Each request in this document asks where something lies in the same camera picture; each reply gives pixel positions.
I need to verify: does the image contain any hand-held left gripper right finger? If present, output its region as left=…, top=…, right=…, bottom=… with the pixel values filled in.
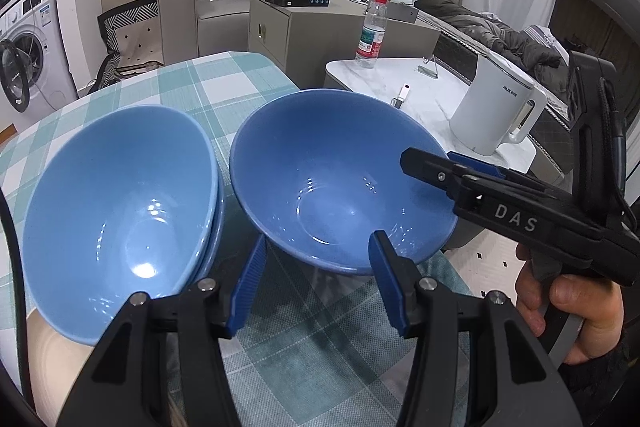
left=367, top=229, right=583, bottom=427

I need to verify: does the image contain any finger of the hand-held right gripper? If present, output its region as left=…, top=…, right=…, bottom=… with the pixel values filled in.
left=446, top=151, right=546, bottom=189
left=400, top=147, right=546, bottom=208

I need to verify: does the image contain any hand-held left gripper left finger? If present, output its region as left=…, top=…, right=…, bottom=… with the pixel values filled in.
left=55, top=234, right=268, bottom=427

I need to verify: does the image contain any blue bowl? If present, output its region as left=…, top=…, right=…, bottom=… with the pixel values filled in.
left=185, top=179, right=227, bottom=293
left=229, top=88, right=460, bottom=277
left=21, top=105, right=219, bottom=348

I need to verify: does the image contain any cream round plate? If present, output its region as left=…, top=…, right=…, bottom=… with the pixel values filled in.
left=22, top=307, right=101, bottom=427

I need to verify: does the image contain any person's right forearm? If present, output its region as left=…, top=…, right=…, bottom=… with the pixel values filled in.
left=555, top=334, right=640, bottom=427

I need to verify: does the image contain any person's right hand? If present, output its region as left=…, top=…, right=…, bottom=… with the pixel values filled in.
left=515, top=242, right=626, bottom=365

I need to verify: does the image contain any white electric kettle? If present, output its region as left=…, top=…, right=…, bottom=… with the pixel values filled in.
left=448, top=55, right=548, bottom=156

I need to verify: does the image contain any white patterned floor mat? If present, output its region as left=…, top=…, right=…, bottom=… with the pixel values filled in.
left=445, top=232, right=541, bottom=303

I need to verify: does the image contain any teal checkered tablecloth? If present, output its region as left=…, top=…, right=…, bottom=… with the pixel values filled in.
left=0, top=51, right=481, bottom=427

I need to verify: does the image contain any white marble coffee table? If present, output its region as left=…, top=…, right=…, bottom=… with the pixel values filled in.
left=324, top=57, right=538, bottom=172

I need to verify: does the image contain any grey blanket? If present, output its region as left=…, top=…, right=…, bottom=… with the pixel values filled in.
left=350, top=0, right=571, bottom=72

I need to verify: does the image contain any clear water bottle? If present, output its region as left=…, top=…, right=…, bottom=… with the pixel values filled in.
left=355, top=0, right=390, bottom=69

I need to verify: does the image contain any grey tissue box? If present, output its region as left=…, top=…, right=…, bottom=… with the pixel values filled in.
left=387, top=0, right=418, bottom=22

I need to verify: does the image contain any grey side cabinet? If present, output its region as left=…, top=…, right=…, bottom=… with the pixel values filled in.
left=248, top=0, right=441, bottom=75

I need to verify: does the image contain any grey sofa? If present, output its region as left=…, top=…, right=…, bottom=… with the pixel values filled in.
left=157, top=0, right=571, bottom=78

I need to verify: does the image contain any black patterned bag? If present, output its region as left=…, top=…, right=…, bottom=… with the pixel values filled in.
left=95, top=0, right=163, bottom=90

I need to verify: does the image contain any white washing machine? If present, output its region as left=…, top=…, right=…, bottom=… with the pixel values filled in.
left=0, top=0, right=78, bottom=115

